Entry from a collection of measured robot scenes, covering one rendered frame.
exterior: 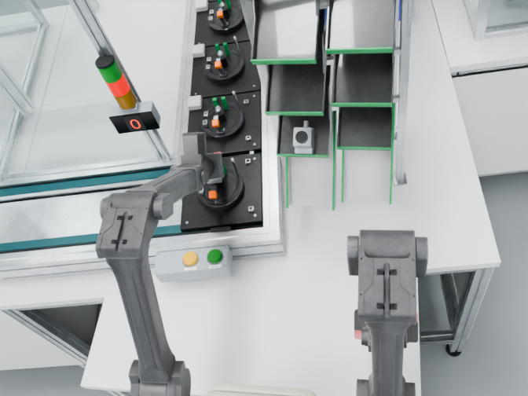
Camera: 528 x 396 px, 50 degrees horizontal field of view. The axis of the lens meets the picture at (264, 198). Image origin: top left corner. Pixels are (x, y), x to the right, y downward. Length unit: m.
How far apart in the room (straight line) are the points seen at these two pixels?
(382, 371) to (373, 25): 0.66
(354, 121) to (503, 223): 1.41
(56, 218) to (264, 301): 0.73
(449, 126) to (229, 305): 0.88
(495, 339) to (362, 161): 1.18
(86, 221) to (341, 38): 1.03
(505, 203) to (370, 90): 1.57
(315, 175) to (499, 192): 1.40
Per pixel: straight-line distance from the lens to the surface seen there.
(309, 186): 1.56
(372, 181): 1.55
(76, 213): 1.89
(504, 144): 2.48
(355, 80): 1.31
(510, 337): 2.50
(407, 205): 1.71
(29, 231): 1.94
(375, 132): 1.42
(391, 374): 0.93
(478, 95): 2.21
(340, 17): 1.21
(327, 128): 1.42
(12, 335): 2.26
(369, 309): 0.76
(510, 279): 2.60
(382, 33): 1.19
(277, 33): 1.20
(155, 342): 1.06
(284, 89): 1.31
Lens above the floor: 2.32
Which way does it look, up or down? 56 degrees down
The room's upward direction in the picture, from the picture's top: 19 degrees counter-clockwise
